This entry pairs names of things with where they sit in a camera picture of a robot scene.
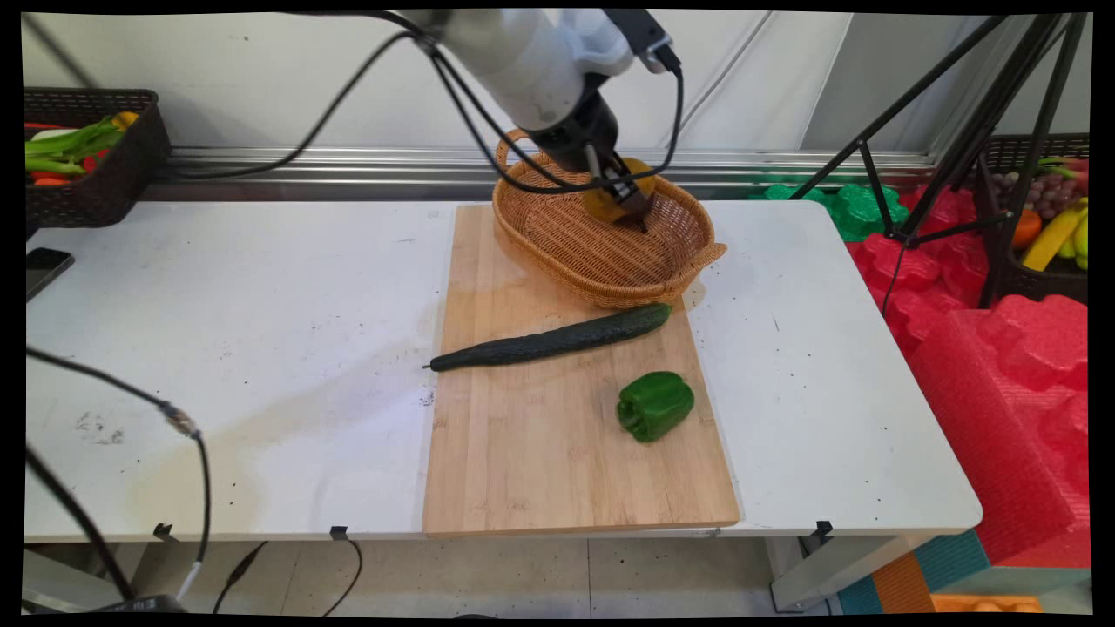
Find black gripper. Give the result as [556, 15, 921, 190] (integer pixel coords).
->
[530, 91, 647, 217]

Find yellow brown mango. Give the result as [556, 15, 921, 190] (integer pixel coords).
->
[581, 157, 656, 224]

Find woven wicker basket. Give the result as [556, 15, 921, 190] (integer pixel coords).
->
[492, 129, 728, 311]

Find long dark green cucumber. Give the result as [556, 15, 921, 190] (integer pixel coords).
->
[424, 302, 673, 374]

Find green bell pepper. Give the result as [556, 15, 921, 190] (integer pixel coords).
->
[616, 371, 696, 443]

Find green foam padding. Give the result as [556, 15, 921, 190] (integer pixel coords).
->
[747, 179, 912, 244]

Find wooden cutting board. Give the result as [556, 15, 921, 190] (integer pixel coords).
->
[422, 204, 741, 536]

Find orange toy fruit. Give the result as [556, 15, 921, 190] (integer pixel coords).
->
[1010, 209, 1044, 253]

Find purple toy grapes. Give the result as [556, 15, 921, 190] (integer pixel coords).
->
[991, 172, 1078, 220]

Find black basket with fruit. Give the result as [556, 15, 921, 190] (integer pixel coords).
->
[979, 134, 1091, 307]

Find yellow toy banana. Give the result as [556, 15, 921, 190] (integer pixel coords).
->
[1021, 200, 1090, 273]

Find red foam padding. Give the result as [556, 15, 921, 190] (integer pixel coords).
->
[847, 183, 1091, 569]

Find white table leg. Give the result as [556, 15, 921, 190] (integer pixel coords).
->
[765, 533, 929, 612]

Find yellow green toy fruit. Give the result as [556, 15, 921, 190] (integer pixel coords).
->
[1058, 213, 1091, 272]

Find teal and orange floor mat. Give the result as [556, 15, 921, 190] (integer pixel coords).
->
[835, 529, 994, 616]

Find black basket with vegetables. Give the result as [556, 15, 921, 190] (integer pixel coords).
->
[24, 87, 172, 230]

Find green leafy toy vegetable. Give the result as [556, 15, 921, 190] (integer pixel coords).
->
[25, 117, 128, 177]

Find orange foam piece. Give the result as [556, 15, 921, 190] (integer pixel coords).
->
[929, 595, 1045, 614]

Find black smartphone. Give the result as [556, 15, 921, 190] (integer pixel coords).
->
[25, 247, 77, 304]

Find thin black camera cable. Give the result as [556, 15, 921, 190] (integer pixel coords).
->
[427, 39, 685, 195]

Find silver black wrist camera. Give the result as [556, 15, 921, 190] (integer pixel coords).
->
[601, 9, 682, 76]

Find metal wall rail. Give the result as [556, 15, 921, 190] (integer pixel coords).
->
[144, 145, 940, 202]

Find thick black gripper cable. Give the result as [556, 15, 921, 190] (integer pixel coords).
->
[166, 10, 611, 194]

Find black camera tripod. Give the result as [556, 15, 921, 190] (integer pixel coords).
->
[788, 13, 1090, 311]

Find thin black floor cable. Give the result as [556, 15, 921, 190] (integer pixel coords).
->
[321, 533, 363, 617]

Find black cable with metal connector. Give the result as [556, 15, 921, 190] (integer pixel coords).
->
[25, 347, 213, 603]

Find black floor cable with plug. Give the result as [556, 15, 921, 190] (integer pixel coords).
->
[213, 540, 269, 616]

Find thick black hanging cable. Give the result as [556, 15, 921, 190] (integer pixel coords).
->
[24, 446, 139, 603]

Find grey table leg frame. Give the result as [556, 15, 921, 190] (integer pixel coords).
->
[22, 542, 147, 615]

